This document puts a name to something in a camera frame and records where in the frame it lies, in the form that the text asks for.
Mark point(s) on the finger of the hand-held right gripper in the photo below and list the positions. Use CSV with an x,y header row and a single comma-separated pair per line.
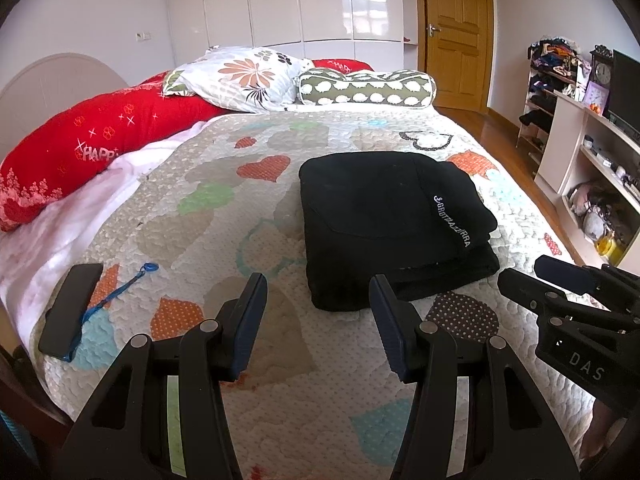
x,y
565,275
520,287

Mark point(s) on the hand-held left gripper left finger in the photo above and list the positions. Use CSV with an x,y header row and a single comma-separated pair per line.
x,y
252,315

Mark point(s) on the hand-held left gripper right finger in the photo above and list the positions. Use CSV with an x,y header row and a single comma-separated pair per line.
x,y
387,320

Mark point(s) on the black pants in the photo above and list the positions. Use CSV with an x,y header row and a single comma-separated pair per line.
x,y
375,210

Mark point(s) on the person's right hand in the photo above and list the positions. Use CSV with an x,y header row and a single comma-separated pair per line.
x,y
604,427

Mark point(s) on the yellow toy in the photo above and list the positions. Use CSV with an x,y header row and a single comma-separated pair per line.
x,y
610,247

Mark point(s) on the grey plush toy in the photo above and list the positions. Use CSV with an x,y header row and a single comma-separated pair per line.
x,y
595,210

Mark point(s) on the cream shelf cabinet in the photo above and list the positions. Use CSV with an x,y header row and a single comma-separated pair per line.
x,y
565,140

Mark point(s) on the heart patterned quilt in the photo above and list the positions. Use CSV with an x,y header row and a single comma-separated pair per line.
x,y
200,170

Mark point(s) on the purple picture card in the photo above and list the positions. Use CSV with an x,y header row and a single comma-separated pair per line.
x,y
595,97

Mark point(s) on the black smartphone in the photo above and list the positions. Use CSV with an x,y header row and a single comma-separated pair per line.
x,y
70,310

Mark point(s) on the shoe rack with clothes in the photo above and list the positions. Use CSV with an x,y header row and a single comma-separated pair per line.
x,y
545,90

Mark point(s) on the black television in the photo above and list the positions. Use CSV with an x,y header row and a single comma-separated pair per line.
x,y
625,90

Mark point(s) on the ornate table clock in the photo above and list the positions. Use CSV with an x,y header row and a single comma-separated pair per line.
x,y
602,72

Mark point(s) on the white bed sheet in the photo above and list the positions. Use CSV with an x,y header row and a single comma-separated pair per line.
x,y
60,225

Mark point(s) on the green polka dot bolster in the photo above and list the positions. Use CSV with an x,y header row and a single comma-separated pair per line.
x,y
365,87

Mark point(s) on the white floral pillow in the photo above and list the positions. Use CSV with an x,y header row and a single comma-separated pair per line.
x,y
240,80

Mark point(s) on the red printed pillow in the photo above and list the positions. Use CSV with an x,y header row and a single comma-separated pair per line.
x,y
75,130
345,65

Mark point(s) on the wooden door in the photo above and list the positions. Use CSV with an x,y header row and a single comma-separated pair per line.
x,y
460,35

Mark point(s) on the white rounded headboard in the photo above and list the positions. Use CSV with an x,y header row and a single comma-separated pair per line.
x,y
50,80

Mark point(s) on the glossy white wardrobe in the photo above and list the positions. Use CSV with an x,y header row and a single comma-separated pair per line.
x,y
275,0

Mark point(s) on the dark wooden bed frame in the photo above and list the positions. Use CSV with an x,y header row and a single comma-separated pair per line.
x,y
30,385

